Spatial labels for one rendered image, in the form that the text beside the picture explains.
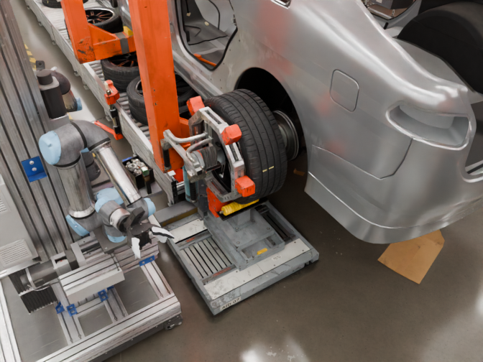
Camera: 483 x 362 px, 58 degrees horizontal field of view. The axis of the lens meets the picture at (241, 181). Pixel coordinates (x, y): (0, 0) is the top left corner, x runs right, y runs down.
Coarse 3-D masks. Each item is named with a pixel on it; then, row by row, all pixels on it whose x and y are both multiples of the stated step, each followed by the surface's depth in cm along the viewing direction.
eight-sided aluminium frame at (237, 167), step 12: (204, 108) 244; (192, 120) 258; (204, 120) 242; (216, 120) 238; (192, 132) 266; (216, 132) 233; (192, 144) 273; (228, 156) 231; (240, 156) 232; (240, 168) 232; (204, 180) 276; (216, 180) 274; (216, 192) 266; (228, 192) 266
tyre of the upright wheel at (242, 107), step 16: (224, 96) 245; (240, 96) 244; (256, 96) 243; (224, 112) 236; (240, 112) 233; (256, 112) 236; (240, 128) 229; (256, 128) 232; (272, 128) 235; (240, 144) 233; (256, 144) 230; (272, 144) 234; (256, 160) 231; (272, 160) 236; (256, 176) 234; (272, 176) 241; (256, 192) 243; (272, 192) 261
